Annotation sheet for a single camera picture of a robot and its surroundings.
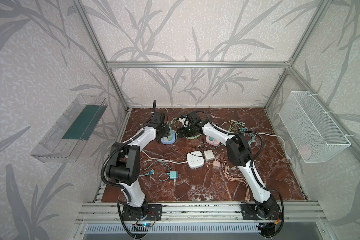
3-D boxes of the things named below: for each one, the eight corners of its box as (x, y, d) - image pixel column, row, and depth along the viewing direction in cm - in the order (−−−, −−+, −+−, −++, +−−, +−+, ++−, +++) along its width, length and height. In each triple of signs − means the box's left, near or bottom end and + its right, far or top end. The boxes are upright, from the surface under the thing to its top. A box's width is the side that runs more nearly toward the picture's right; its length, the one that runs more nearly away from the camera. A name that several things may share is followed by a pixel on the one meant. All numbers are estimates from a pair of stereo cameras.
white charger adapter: (206, 161, 93) (206, 159, 91) (203, 152, 96) (204, 150, 94) (214, 159, 94) (214, 157, 91) (211, 151, 97) (212, 149, 95)
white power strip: (186, 168, 91) (186, 165, 88) (186, 153, 97) (186, 150, 94) (204, 168, 91) (204, 165, 88) (203, 153, 97) (203, 150, 94)
